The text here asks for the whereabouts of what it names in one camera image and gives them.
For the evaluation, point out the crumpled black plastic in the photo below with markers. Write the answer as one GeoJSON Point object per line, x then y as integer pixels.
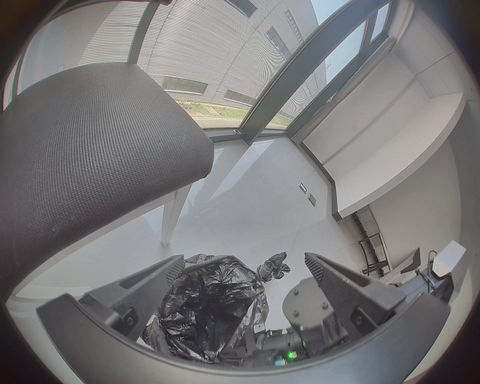
{"type": "Point", "coordinates": [272, 268]}

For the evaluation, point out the dark grey white-legged chair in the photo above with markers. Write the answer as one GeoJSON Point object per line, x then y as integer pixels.
{"type": "Point", "coordinates": [93, 150]}

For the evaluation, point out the window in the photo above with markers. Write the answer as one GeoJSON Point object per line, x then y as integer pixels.
{"type": "Point", "coordinates": [279, 101]}

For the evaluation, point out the black framed table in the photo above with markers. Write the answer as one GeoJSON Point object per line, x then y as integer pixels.
{"type": "Point", "coordinates": [375, 267]}

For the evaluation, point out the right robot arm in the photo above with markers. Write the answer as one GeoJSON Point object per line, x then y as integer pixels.
{"type": "Point", "coordinates": [311, 307]}

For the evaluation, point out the black plastic bag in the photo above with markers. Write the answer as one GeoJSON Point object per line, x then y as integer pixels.
{"type": "Point", "coordinates": [210, 300]}

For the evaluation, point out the white wall counter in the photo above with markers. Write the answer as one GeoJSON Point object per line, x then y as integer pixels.
{"type": "Point", "coordinates": [393, 150]}

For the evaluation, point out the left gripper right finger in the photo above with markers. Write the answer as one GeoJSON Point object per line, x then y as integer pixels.
{"type": "Point", "coordinates": [348, 296]}

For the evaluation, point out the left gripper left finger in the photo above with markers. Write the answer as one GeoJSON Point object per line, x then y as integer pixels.
{"type": "Point", "coordinates": [112, 303]}

